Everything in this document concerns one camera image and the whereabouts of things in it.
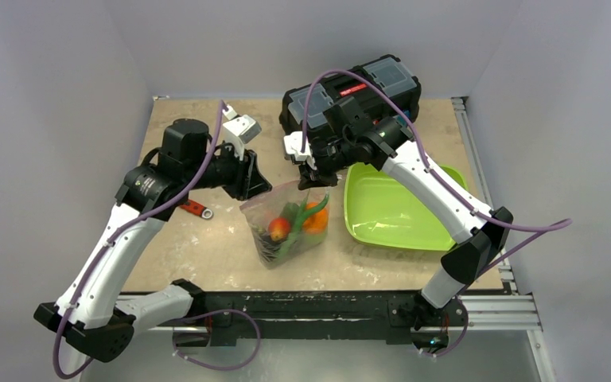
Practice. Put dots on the clear zip top bag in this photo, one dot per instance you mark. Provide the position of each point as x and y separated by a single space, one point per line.
281 201

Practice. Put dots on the black metal base frame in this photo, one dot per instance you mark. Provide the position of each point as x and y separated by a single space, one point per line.
391 316

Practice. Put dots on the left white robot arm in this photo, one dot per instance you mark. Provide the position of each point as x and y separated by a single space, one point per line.
89 315

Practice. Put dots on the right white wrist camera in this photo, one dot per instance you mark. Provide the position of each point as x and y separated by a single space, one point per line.
297 150

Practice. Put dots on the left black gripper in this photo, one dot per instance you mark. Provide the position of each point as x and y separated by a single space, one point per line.
247 181

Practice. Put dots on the green fake apple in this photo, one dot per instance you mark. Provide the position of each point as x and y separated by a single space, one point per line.
310 240

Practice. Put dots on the green plastic tray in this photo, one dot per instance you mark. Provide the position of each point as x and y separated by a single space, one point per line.
381 212

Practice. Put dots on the orange fake fruit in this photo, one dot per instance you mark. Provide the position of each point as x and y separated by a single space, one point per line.
317 223

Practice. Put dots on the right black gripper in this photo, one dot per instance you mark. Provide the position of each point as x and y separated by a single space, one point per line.
317 172

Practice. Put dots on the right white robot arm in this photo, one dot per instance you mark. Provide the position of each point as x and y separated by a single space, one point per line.
391 147

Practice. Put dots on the green fake bean pod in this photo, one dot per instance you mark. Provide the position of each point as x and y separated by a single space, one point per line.
292 245

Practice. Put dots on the red handled adjustable wrench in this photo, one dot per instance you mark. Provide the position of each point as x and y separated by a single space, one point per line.
197 209

